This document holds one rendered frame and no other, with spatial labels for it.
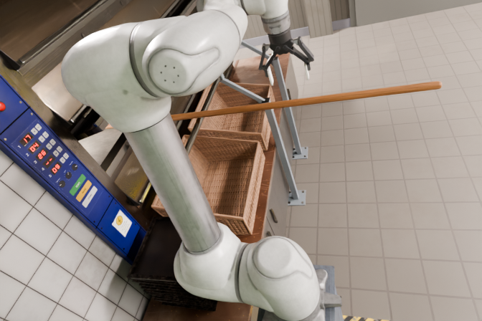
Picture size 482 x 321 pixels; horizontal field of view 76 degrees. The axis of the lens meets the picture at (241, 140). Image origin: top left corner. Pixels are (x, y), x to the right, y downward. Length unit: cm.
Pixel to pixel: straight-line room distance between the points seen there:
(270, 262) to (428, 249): 157
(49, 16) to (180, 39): 102
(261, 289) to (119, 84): 56
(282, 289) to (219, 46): 56
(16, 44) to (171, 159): 81
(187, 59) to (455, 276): 198
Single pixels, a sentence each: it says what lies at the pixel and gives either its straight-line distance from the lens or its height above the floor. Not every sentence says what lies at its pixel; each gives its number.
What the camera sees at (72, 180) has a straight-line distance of 134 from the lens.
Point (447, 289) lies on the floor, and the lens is 216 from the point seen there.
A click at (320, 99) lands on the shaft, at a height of 120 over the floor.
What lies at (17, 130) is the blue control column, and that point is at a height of 157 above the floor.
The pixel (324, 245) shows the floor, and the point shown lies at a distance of 224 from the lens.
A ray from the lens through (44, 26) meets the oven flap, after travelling 141.
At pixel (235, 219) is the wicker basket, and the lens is 158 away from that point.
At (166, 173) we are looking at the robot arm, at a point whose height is 155.
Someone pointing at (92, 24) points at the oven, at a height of 166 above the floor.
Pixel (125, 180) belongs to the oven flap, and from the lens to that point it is 161.
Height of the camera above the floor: 196
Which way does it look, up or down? 39 degrees down
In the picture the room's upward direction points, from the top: 23 degrees counter-clockwise
